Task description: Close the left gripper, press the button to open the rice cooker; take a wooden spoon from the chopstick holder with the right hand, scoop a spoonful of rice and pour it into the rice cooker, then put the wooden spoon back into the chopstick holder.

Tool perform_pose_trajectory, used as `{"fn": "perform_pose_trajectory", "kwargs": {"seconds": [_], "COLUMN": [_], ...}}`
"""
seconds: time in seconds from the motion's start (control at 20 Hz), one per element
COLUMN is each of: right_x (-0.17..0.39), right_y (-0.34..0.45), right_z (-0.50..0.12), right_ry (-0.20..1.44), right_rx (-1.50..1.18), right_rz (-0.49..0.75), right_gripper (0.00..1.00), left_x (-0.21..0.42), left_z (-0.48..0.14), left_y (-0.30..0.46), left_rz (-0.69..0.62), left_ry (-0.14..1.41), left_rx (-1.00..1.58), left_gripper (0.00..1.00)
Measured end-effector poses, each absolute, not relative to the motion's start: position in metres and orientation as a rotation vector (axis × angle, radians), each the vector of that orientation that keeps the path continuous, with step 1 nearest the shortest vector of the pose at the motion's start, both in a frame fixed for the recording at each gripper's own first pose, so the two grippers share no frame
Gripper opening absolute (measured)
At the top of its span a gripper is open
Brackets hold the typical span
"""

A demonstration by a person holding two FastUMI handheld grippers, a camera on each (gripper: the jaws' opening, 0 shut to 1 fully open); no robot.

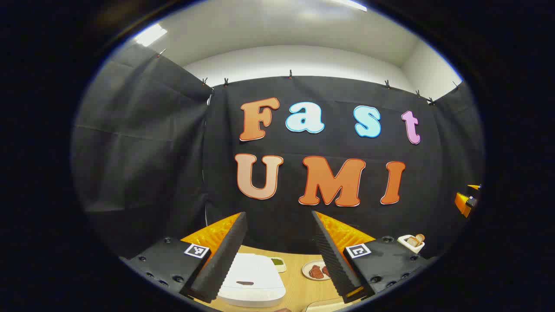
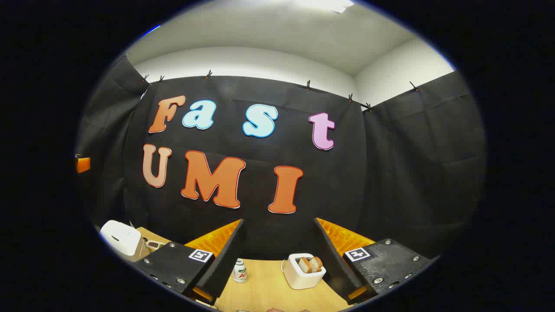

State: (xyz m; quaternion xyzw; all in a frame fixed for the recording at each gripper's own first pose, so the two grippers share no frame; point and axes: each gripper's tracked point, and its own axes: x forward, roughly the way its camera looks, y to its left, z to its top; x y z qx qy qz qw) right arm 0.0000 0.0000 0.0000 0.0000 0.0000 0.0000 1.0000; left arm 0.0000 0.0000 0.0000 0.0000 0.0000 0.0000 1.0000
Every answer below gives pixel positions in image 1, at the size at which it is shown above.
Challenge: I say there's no white rice cooker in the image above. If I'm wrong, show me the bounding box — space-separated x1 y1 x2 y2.
217 253 287 308

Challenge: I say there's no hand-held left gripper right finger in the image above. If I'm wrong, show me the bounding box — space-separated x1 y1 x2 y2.
311 211 438 304

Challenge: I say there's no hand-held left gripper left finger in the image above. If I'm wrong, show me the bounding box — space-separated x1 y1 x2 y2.
119 211 248 304

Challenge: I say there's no white toaster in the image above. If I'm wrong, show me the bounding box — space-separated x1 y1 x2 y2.
397 234 425 254

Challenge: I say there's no black backdrop cloth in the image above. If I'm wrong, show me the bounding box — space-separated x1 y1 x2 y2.
72 43 485 260

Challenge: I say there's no cream rounded container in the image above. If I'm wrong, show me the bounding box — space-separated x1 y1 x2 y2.
302 297 354 312

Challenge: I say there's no white round plate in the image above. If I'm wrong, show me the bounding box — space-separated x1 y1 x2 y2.
302 260 332 281

